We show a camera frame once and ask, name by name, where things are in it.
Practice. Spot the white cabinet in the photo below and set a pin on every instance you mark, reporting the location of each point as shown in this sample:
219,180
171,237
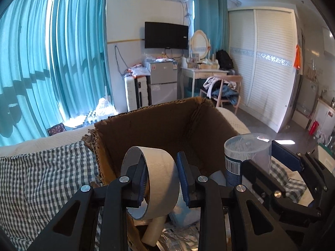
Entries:
324,117

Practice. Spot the dark floral bag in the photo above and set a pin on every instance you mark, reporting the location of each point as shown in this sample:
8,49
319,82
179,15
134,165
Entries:
56,129

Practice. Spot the cardboard tube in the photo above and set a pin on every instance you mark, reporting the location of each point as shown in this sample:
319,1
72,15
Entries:
153,231

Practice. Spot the white louvred wardrobe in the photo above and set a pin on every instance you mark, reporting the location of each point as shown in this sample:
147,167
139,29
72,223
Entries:
264,70

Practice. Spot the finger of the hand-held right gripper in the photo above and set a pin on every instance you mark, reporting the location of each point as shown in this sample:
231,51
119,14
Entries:
261,180
285,154

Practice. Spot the white and red plastic bags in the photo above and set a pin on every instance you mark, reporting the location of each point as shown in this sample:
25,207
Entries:
138,70

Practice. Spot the wooden chair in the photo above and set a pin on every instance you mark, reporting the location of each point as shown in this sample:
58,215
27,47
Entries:
234,79

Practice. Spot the silver mini fridge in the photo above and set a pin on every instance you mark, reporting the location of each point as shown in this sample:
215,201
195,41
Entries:
163,81

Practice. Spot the silver foil packet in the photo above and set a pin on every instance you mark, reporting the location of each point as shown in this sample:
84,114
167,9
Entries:
178,239

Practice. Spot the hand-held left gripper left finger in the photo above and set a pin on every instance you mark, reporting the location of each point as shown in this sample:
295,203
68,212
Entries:
142,185

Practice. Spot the white dressing table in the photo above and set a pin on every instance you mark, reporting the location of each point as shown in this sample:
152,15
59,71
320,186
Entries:
204,73

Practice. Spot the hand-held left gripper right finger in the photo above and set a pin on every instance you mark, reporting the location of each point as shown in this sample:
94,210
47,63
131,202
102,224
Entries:
183,183

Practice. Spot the green checked blanket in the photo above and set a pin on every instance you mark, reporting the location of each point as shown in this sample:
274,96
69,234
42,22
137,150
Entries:
39,177

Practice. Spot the black backpack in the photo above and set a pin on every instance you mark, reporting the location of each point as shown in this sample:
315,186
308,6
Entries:
224,58

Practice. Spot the pack of water bottles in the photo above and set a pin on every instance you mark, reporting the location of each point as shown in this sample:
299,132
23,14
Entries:
91,118

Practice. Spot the white oval vanity mirror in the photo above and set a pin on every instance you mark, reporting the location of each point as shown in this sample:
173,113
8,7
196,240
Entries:
199,44

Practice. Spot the teal curtain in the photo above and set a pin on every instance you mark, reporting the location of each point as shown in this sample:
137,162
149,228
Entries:
23,57
209,18
81,52

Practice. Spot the white suitcase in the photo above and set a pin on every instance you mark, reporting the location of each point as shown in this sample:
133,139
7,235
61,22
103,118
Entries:
130,94

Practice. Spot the beige tape roll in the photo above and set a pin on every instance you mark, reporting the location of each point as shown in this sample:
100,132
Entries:
162,172

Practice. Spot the black wall television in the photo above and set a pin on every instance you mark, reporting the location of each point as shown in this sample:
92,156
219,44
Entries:
166,35

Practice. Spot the orange hanging cloth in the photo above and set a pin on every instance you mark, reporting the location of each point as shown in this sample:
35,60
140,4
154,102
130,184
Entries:
298,57

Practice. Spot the pile of clothes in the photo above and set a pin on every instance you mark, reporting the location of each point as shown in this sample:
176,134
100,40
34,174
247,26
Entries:
222,91

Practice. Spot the blue floral tissue pack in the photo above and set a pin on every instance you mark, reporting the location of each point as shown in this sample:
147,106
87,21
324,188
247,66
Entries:
184,215

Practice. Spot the brown cardboard box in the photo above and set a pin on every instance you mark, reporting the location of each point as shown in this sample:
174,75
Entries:
157,125

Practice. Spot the clear cotton swab container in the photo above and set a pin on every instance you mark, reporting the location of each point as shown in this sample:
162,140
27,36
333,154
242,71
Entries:
235,162

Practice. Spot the white plastic bag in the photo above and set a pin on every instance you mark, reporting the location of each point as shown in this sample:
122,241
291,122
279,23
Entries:
106,108

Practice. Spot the wooden storage tray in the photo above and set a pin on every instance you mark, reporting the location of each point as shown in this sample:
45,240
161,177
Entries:
208,66

